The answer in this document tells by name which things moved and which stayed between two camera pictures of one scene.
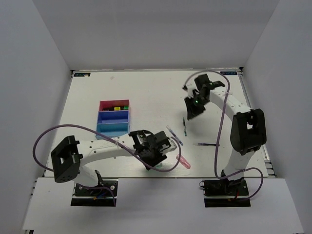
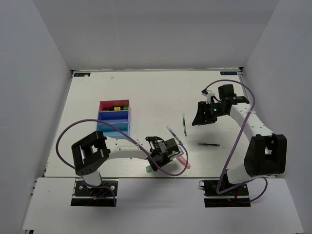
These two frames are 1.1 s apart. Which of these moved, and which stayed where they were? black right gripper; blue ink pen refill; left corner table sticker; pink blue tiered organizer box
Moved: black right gripper
Stayed: left corner table sticker; pink blue tiered organizer box; blue ink pen refill
